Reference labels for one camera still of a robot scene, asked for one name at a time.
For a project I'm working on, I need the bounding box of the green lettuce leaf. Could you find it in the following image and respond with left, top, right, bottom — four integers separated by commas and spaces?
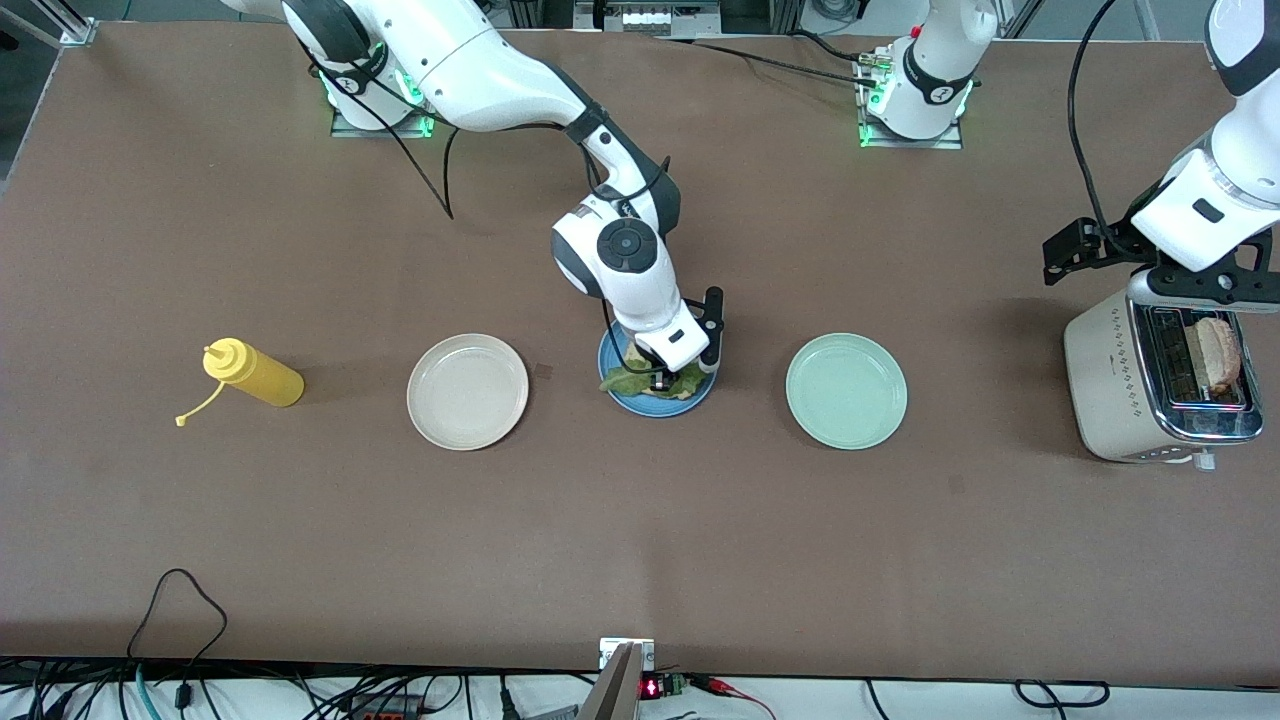
598, 360, 706, 402

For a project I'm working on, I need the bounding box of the yellow mustard squeeze bottle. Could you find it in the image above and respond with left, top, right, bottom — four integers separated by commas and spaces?
175, 337, 306, 428

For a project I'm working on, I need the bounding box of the blue round plate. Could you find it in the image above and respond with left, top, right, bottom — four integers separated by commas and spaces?
597, 325, 721, 419

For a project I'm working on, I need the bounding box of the light green round plate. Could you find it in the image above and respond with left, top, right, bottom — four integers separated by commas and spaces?
785, 333, 909, 451

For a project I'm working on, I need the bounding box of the beige round plate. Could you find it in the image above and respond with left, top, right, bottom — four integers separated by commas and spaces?
406, 333, 530, 452

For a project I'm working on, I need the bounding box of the cream chrome toaster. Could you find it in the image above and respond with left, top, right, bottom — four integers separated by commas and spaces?
1063, 280, 1266, 471

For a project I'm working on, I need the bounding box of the red clip lead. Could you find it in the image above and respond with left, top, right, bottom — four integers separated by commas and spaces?
690, 675, 776, 720

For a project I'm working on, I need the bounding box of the metal control box with lights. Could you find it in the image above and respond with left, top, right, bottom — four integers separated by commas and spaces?
575, 0, 721, 39

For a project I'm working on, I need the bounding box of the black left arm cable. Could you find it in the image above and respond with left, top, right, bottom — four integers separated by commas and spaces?
1066, 0, 1146, 251

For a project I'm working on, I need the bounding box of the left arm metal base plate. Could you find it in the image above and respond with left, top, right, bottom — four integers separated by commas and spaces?
858, 50, 963, 151

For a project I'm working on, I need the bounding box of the black cable across table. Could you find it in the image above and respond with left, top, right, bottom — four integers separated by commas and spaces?
650, 36, 881, 89

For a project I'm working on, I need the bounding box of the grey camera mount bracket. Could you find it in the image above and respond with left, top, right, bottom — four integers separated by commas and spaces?
575, 638, 656, 720

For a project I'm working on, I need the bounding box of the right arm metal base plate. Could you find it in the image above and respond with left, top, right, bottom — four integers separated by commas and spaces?
330, 60, 438, 139

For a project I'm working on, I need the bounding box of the black coiled cable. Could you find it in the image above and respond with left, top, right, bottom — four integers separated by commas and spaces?
1015, 680, 1111, 709

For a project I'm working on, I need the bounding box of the black looped cable with plug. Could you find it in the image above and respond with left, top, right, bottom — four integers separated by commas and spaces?
125, 568, 229, 713

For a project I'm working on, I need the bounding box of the aluminium frame extrusion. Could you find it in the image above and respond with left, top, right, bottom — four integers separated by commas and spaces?
0, 0, 96, 46

